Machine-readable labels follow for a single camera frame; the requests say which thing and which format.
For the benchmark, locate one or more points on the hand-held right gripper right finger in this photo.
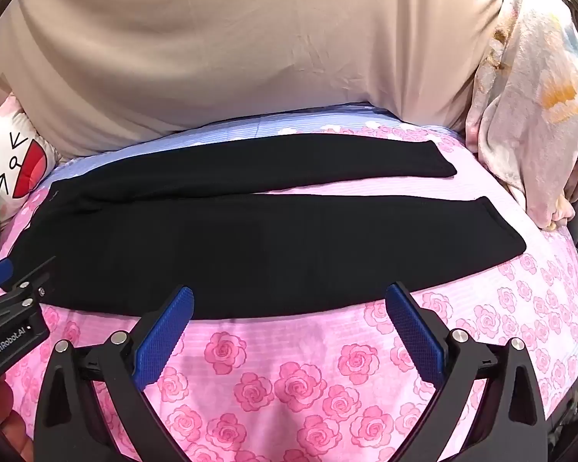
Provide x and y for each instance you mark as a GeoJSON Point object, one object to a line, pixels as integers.
{"type": "Point", "coordinates": [412, 334]}

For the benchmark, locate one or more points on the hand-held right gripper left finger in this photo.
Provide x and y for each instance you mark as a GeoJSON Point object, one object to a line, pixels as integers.
{"type": "Point", "coordinates": [166, 332]}

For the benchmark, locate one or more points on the black pants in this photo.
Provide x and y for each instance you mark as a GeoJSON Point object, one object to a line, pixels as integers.
{"type": "Point", "coordinates": [269, 255]}

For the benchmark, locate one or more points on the pink rose bed sheet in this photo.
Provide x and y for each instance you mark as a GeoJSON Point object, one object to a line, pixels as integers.
{"type": "Point", "coordinates": [294, 370]}

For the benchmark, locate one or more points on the white face print pillow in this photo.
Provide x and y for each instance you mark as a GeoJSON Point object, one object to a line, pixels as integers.
{"type": "Point", "coordinates": [14, 154]}

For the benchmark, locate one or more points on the pale floral blanket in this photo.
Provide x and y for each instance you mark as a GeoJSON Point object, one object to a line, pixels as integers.
{"type": "Point", "coordinates": [525, 106]}

